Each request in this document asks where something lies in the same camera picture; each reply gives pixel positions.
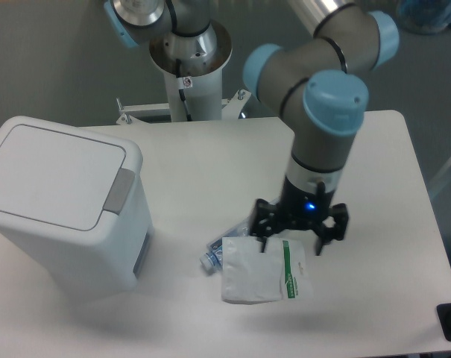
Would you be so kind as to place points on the blue plastic bag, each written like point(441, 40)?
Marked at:
point(424, 17)

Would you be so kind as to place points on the white push-lid trash can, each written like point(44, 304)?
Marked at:
point(73, 200)

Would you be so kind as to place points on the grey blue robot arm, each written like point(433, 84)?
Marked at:
point(313, 89)

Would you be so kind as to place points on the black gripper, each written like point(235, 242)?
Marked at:
point(300, 210)

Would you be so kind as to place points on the white pedestal base frame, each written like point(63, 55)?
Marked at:
point(231, 109)

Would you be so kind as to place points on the clear plastic water bottle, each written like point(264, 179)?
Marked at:
point(238, 255)

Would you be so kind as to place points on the white green plastic pouch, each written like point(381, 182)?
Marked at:
point(293, 284)

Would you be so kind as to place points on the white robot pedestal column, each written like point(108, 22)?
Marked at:
point(192, 69)

